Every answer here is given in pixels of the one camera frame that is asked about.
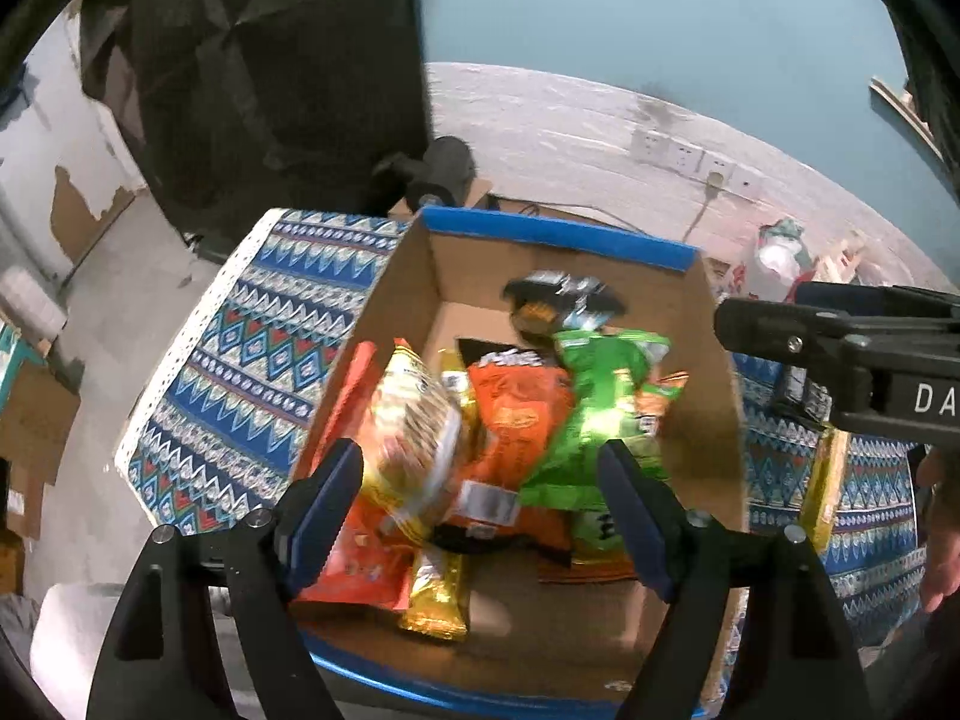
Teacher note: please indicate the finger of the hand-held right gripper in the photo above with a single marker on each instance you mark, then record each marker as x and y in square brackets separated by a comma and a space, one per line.
[862, 296]
[787, 337]

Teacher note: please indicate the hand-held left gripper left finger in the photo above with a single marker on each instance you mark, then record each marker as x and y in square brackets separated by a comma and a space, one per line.
[330, 510]

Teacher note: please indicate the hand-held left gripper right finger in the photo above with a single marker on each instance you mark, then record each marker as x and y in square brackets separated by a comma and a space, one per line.
[630, 510]

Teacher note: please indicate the orange and green snack bag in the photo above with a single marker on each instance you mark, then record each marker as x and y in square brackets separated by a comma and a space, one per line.
[589, 536]

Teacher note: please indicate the orange-red snack packet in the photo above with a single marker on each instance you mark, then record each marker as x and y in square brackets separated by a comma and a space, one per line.
[352, 570]

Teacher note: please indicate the blue-rimmed cardboard box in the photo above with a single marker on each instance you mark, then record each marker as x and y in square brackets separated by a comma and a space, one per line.
[697, 390]

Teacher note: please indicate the yellow and red snack bag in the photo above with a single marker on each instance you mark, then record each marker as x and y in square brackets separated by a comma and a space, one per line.
[412, 420]

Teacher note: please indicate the long gold snack packet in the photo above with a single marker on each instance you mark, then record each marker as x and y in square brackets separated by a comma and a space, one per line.
[435, 592]

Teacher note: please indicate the long yellow snack packet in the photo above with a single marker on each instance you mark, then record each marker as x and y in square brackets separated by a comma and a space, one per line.
[825, 495]

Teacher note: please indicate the black snack packet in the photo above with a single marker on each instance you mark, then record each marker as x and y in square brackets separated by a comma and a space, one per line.
[562, 292]

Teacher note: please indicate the person's right hand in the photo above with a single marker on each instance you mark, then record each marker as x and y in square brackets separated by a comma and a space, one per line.
[945, 540]

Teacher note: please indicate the red and white carton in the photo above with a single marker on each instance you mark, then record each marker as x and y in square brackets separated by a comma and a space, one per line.
[840, 259]

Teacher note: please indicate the small black packet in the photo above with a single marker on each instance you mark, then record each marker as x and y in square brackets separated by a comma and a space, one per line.
[799, 394]

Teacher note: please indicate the white plastic bag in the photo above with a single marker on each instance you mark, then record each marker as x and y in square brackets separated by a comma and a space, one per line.
[776, 259]

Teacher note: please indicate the blue patterned tablecloth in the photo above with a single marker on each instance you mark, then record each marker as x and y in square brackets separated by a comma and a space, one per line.
[247, 360]

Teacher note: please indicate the flat cardboard boxes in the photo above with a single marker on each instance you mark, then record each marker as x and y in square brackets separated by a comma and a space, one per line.
[37, 420]

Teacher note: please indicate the black round device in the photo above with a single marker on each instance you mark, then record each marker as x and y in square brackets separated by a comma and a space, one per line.
[442, 165]

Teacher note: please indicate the white roll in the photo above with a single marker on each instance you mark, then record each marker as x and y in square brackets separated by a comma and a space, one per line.
[30, 300]

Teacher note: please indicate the dark cloth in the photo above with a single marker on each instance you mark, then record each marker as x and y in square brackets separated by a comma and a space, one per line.
[285, 75]

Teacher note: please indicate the wall shelf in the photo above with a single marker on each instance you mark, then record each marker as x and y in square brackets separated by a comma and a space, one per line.
[904, 109]

